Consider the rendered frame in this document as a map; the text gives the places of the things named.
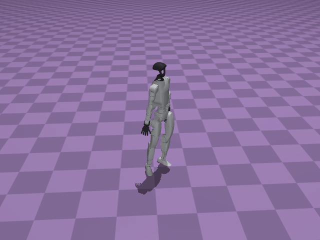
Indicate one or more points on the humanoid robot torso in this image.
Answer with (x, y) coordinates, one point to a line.
(161, 98)

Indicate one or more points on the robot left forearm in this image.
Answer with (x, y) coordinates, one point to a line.
(168, 105)

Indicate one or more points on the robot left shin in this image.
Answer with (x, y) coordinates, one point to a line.
(164, 149)

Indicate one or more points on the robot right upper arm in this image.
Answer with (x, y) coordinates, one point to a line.
(152, 94)

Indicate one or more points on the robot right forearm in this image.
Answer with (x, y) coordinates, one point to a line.
(149, 112)

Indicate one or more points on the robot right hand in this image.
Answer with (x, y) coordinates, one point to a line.
(145, 129)

